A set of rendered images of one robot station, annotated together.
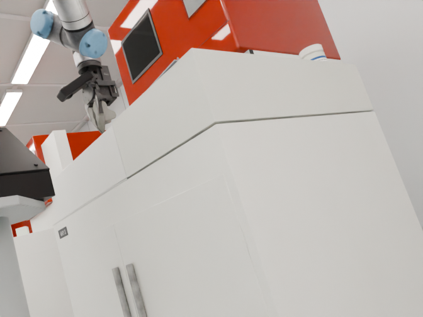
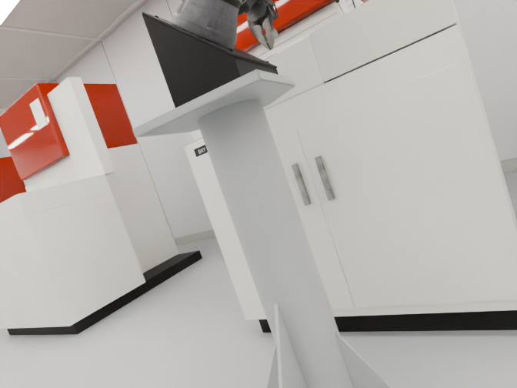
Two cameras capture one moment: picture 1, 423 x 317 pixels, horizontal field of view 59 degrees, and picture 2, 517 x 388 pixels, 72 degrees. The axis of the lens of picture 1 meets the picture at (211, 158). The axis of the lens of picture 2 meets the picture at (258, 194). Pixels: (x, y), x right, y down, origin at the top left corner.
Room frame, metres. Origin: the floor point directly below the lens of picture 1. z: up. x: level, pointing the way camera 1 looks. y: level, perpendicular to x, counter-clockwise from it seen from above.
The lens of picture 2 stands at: (-0.09, 0.73, 0.66)
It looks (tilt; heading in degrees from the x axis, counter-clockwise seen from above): 5 degrees down; 347
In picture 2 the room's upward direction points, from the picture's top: 19 degrees counter-clockwise
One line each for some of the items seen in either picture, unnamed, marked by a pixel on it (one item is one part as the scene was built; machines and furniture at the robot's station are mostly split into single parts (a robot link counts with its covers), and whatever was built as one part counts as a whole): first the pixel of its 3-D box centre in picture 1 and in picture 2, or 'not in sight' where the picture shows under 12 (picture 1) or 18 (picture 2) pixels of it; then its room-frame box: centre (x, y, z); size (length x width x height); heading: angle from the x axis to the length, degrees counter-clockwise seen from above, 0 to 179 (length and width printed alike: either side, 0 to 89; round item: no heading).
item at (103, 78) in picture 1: (96, 85); (258, 4); (1.05, 0.26, 1.15); 0.09 x 0.08 x 0.12; 133
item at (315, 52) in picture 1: (315, 63); not in sight; (1.08, -0.39, 1.01); 0.07 x 0.07 x 0.10
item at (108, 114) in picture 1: (106, 116); (272, 34); (1.03, 0.25, 1.04); 0.06 x 0.03 x 0.09; 133
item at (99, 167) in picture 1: (94, 178); (251, 95); (1.12, 0.36, 0.89); 0.55 x 0.09 x 0.14; 43
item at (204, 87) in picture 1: (252, 116); (398, 41); (0.97, -0.14, 0.89); 0.62 x 0.35 x 0.14; 133
